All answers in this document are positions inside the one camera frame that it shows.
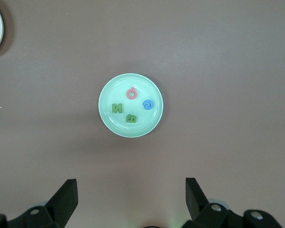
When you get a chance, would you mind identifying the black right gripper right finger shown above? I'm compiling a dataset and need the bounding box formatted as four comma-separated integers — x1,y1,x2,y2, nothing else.
182,177,282,228

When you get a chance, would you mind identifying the pink letter Q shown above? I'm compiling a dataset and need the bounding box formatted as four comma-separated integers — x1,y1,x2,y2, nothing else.
126,86,138,100

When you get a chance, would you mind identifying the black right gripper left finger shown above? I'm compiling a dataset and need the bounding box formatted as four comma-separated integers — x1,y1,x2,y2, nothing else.
0,179,79,228

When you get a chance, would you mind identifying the blue letter C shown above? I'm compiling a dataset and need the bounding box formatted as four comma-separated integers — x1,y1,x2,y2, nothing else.
142,99,155,111

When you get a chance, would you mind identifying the green plate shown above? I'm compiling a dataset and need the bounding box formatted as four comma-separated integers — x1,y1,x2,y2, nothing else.
98,73,164,138

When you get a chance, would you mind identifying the green letter N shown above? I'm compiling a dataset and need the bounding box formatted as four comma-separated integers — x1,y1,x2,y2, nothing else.
111,103,123,114

